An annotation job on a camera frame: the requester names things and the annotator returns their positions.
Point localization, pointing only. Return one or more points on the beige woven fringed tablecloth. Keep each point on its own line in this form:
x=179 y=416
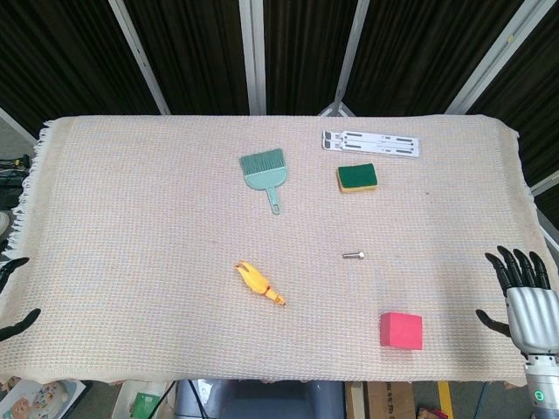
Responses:
x=153 y=244

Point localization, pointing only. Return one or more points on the brown cardboard box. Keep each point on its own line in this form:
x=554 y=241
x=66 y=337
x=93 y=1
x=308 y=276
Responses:
x=388 y=401

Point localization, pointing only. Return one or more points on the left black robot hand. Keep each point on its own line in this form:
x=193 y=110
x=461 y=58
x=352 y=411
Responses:
x=13 y=328

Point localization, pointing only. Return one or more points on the green yellow scouring sponge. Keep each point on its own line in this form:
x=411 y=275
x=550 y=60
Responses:
x=357 y=176

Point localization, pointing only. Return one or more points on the white metal frame post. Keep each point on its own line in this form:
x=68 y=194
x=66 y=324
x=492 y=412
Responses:
x=255 y=57
x=546 y=184
x=495 y=57
x=17 y=126
x=140 y=57
x=349 y=52

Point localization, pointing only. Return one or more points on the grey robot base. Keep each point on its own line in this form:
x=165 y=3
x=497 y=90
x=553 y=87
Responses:
x=271 y=401

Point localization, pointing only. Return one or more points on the yellow rubber chicken toy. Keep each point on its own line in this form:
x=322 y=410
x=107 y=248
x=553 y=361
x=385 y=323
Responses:
x=257 y=283

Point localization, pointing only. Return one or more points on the white folding laptop stand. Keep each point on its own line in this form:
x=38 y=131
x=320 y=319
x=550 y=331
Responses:
x=371 y=144

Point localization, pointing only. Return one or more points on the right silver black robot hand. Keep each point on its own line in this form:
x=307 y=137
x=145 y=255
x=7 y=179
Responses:
x=530 y=314

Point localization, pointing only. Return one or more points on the small metal screw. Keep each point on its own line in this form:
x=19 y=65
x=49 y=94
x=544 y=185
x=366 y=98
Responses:
x=353 y=255

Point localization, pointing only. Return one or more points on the teal plastic hand brush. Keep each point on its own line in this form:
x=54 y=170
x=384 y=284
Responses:
x=262 y=176

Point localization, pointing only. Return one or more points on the pink foam cube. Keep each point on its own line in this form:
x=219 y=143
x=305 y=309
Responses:
x=402 y=331

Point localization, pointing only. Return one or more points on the green packet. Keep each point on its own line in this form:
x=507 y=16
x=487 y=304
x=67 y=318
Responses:
x=146 y=406

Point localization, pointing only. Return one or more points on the colourful cartoon picture box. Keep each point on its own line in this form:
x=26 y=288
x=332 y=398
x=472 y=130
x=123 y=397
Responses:
x=39 y=399

